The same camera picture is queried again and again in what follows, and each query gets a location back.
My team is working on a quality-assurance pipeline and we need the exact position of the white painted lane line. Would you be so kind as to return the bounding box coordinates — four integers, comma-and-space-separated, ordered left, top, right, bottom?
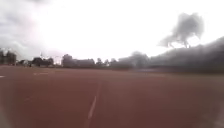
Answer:
86, 94, 99, 122

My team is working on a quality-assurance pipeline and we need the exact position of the red track ground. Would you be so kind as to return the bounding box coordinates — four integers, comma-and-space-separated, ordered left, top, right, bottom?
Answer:
0, 65, 224, 128

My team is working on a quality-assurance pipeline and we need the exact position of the tall spreading tree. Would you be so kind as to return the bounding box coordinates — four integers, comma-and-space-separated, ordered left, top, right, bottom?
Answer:
157, 12, 205, 49

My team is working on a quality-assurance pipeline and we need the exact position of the row of distant trees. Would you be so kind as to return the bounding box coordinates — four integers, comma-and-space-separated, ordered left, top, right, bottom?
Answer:
0, 49, 151, 70

